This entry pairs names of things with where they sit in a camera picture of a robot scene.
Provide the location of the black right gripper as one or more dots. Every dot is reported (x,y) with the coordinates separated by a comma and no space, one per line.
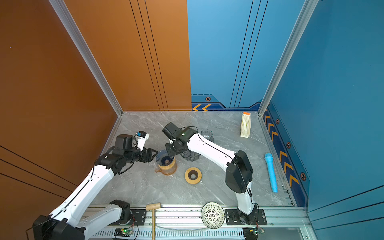
(170,152)

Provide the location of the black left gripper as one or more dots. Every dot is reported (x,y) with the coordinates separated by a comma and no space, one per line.
(148,156)

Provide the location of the blue glass dripper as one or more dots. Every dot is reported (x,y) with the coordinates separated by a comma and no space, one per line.
(161,154)

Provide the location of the wooden ring holder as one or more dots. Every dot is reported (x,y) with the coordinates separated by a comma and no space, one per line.
(166,163)
(193,175)

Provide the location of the orange glass carafe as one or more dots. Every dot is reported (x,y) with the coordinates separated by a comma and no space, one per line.
(166,170)

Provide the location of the coffee filter pack orange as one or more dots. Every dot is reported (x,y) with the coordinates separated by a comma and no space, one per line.
(246,125)

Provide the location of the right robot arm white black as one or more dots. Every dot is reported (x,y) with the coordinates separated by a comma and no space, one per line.
(236,165)

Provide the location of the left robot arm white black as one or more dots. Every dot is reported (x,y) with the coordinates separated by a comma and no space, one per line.
(66,223)

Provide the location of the grey glass dripper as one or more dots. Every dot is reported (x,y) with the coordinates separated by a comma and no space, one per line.
(190,156)

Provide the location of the grey glass pitcher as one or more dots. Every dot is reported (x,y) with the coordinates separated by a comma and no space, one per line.
(208,134)

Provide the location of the wooden mallet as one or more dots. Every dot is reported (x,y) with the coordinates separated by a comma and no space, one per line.
(152,208)

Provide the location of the white woven trivet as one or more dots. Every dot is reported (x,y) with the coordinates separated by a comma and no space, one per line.
(212,215)

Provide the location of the left green circuit board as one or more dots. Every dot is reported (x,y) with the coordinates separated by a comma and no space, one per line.
(123,232)

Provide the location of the green circuit board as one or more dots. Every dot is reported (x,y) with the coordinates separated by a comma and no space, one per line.
(123,232)
(252,233)

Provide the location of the light blue cylinder roll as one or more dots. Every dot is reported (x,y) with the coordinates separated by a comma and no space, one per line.
(270,165)

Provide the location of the right green circuit board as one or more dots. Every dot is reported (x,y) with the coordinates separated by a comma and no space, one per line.
(252,233)

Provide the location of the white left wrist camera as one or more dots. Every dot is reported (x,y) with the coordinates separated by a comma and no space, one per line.
(141,138)

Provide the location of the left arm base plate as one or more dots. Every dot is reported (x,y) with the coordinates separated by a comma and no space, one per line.
(137,218)

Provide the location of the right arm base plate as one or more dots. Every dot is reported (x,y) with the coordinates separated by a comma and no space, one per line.
(237,217)

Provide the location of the left aluminium corner post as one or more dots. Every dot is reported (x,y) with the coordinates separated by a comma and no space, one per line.
(75,34)

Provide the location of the aluminium corner post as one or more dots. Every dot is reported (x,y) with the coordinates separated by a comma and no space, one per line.
(292,43)
(75,34)

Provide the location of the aluminium front rail frame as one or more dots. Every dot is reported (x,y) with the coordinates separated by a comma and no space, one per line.
(171,217)

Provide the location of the right aluminium corner post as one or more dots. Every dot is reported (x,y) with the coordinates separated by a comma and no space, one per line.
(292,43)

